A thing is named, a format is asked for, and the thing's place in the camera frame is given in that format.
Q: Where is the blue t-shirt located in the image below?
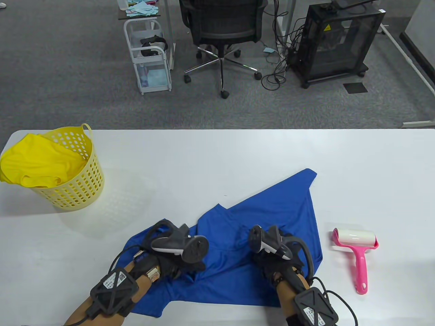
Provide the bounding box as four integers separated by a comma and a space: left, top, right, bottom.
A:
122, 168, 323, 319

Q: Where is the black office chair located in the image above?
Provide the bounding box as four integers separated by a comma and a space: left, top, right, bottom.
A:
179, 0, 269, 99

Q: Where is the white rolling cart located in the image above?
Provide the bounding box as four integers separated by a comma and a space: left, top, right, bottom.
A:
123, 19, 172, 95

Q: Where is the white desk frame rail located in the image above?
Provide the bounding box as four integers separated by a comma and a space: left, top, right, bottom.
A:
379, 23, 435, 97

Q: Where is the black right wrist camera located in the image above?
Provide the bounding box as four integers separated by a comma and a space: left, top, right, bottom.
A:
285, 287, 340, 326

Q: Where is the tangle of black cables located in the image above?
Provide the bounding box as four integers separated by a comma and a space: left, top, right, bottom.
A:
262, 0, 306, 91

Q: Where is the light blue packet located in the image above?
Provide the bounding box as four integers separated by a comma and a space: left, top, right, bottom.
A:
141, 70, 169, 87

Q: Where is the black floor plate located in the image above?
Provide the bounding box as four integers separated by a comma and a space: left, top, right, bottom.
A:
343, 82, 369, 94

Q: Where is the pile of light blue cloths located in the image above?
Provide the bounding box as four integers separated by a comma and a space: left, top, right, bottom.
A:
126, 0, 160, 17

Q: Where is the grey left hand controller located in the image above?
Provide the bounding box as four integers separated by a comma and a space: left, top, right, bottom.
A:
144, 219, 209, 262

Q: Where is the black headset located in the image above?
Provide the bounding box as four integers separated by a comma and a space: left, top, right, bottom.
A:
140, 35, 169, 57

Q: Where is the person's left forearm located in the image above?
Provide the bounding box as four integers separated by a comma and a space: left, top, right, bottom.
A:
64, 261, 152, 326

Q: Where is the person's right hand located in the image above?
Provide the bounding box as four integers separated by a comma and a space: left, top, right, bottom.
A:
252, 233, 306, 289

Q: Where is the yellow perforated plastic basket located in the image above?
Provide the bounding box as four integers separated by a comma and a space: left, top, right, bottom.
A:
29, 124, 105, 212

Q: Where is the person's left hand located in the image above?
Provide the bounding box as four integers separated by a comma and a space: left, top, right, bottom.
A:
131, 251, 207, 282

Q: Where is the white desk leg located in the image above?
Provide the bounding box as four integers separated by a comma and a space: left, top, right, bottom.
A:
163, 0, 177, 70
276, 0, 296, 56

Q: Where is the yellow t-shirt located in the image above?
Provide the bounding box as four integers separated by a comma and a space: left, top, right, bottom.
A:
0, 133, 89, 188

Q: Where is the pink lint roller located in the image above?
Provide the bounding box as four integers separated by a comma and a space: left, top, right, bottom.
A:
331, 228, 380, 295

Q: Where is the black cabinet on wheels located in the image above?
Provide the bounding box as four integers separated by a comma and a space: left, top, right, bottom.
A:
289, 3, 386, 89

